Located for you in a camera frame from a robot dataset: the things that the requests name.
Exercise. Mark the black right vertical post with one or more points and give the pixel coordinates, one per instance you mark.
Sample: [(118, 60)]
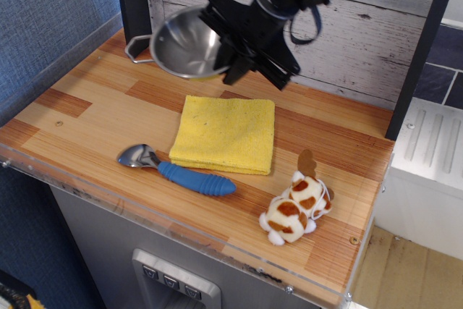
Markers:
[(429, 32)]

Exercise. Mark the silver dispenser button panel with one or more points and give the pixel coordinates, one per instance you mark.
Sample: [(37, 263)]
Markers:
[(165, 285)]

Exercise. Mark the yellow black object at corner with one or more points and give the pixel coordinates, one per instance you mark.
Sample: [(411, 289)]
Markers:
[(12, 298)]

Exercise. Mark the black left vertical post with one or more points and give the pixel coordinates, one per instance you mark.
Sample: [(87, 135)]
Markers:
[(133, 1)]

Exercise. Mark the stainless steel colander bowl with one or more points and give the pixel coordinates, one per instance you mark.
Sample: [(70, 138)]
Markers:
[(183, 45)]

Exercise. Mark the brown white plush toy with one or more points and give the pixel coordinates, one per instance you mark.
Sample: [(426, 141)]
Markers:
[(294, 213)]

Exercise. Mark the yellow folded towel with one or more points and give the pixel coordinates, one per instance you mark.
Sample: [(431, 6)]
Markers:
[(229, 135)]

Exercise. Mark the black vertical post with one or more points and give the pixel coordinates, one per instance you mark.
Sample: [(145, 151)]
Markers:
[(133, 1), (429, 32)]

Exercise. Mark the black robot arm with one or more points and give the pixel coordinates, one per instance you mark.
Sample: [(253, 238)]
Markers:
[(289, 9)]

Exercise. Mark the blue-handled metal scoop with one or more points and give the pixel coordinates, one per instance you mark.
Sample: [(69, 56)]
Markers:
[(143, 156)]

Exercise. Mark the white radiator cover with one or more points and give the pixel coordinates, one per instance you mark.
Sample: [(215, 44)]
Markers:
[(421, 197)]

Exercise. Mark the clear acrylic table edge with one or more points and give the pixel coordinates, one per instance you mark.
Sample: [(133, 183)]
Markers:
[(114, 210)]

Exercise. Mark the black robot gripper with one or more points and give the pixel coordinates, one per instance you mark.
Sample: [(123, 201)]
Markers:
[(252, 39)]

